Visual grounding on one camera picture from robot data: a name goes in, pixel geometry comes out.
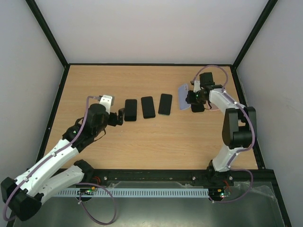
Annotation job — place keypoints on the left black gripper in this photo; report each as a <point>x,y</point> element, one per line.
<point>113,122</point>

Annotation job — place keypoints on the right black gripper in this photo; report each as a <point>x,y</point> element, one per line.
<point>189,97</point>

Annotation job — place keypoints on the black phone case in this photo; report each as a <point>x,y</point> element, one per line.
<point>197,108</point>

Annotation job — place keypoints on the black phone from lilac case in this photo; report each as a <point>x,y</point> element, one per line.
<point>130,114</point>

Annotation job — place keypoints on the pink phone case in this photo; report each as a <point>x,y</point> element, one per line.
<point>213,107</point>

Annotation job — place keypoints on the lilac phone case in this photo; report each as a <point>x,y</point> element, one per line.
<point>182,95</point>

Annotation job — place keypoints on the dark green phone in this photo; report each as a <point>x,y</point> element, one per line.
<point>165,104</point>

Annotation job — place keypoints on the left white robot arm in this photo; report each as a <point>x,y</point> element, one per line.
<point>26,194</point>

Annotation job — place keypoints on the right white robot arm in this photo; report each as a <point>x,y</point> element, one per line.
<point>239,130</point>

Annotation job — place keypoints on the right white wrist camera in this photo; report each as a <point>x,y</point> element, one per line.
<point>195,86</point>

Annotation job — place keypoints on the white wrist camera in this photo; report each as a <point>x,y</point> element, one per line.
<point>195,86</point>
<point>107,101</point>

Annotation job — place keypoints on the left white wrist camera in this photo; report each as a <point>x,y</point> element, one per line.
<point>107,101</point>

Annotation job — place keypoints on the black aluminium frame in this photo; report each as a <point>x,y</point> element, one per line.
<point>124,48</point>

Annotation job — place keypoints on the grey slotted cable duct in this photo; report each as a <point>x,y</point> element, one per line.
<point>135,193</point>

